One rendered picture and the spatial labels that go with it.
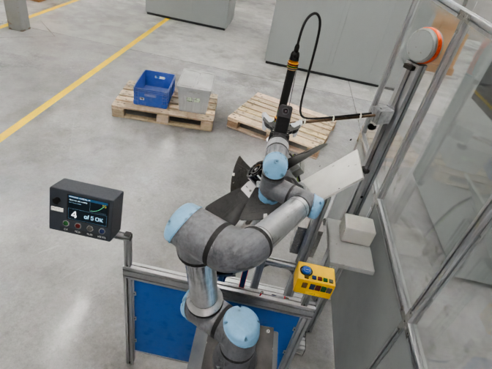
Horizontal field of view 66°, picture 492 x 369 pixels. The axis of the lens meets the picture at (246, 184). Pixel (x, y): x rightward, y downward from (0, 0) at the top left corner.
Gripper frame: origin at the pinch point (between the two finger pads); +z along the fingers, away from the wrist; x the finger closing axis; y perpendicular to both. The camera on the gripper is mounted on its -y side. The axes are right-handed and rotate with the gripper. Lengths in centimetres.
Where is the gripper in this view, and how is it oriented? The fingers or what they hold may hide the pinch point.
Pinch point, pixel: (282, 115)
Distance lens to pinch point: 145.4
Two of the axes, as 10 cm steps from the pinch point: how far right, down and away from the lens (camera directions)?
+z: 1.4, -5.8, 8.1
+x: 9.8, 2.1, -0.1
